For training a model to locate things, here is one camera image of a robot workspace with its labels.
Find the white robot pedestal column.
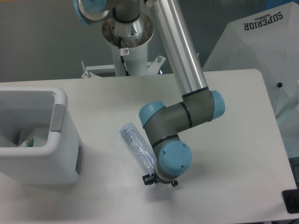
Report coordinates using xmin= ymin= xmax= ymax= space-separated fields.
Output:
xmin=101 ymin=13 xmax=155 ymax=77

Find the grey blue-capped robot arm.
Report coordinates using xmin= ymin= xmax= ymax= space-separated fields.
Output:
xmin=73 ymin=0 xmax=225 ymax=186

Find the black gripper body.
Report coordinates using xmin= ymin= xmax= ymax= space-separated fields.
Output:
xmin=154 ymin=176 xmax=175 ymax=185

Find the black cable on pedestal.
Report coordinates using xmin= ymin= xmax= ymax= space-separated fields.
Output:
xmin=118 ymin=36 xmax=130 ymax=77

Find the white metal base frame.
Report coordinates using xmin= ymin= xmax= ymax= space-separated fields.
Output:
xmin=80 ymin=53 xmax=200 ymax=79

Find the white grey trash can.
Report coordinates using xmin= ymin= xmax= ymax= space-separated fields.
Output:
xmin=0 ymin=87 xmax=82 ymax=184

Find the black device at table edge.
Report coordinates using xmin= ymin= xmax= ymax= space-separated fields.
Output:
xmin=282 ymin=189 xmax=299 ymax=214

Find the clear crushed plastic bottle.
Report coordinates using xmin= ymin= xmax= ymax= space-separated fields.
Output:
xmin=119 ymin=123 xmax=157 ymax=175

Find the clear plastic wrapper green print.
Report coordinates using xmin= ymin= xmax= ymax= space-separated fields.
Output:
xmin=18 ymin=126 xmax=51 ymax=148

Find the white umbrella with lettering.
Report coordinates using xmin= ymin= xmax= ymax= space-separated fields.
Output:
xmin=203 ymin=1 xmax=299 ymax=123

